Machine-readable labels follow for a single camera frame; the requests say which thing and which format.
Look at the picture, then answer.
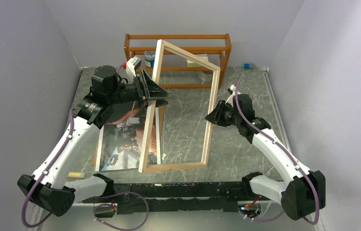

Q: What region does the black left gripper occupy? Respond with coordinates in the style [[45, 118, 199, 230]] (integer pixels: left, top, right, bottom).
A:
[[107, 69, 172, 111]]

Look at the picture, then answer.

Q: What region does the yellow glue stick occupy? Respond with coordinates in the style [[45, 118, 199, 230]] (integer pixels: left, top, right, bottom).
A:
[[67, 172, 85, 179]]

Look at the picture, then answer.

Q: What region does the purple cable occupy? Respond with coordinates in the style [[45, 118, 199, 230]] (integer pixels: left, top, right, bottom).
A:
[[235, 75, 320, 226], [21, 64, 149, 231]]

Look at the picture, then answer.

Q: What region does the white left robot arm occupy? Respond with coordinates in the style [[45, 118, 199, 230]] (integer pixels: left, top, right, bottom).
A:
[[17, 65, 170, 217]]

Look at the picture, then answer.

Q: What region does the blue white jar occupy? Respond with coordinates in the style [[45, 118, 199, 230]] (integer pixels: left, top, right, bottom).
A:
[[144, 51, 155, 68]]

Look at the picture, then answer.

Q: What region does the blue capped bottle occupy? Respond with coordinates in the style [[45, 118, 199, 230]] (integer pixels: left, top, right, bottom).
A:
[[243, 63, 256, 69]]

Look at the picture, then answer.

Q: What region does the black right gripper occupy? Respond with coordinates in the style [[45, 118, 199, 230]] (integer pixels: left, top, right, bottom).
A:
[[206, 100, 241, 127]]

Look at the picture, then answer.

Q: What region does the orange wooden shelf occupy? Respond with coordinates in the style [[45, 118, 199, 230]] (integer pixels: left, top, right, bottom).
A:
[[124, 33, 232, 89]]

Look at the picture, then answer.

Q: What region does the printed photo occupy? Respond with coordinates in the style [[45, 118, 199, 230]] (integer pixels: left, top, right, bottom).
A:
[[95, 103, 146, 172]]

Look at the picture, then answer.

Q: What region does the white green box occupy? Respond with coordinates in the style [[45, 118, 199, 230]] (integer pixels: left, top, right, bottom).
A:
[[186, 54, 209, 68]]

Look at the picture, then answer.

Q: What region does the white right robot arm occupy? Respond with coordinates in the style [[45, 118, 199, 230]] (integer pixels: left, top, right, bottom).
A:
[[138, 93, 325, 225]]

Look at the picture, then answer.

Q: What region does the wooden picture frame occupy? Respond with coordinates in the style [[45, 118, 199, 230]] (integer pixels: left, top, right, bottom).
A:
[[138, 39, 221, 174]]

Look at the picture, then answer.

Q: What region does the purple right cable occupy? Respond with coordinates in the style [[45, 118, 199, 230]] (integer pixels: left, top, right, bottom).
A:
[[235, 75, 320, 226]]

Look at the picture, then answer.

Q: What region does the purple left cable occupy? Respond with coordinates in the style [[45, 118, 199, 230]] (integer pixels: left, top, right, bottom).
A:
[[21, 64, 149, 231]]

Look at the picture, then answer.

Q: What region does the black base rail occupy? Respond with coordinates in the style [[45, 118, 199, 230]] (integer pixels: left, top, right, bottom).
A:
[[83, 181, 268, 215]]

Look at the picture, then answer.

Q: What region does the silver tape roll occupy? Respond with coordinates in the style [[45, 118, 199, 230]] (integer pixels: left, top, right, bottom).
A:
[[198, 71, 216, 83]]

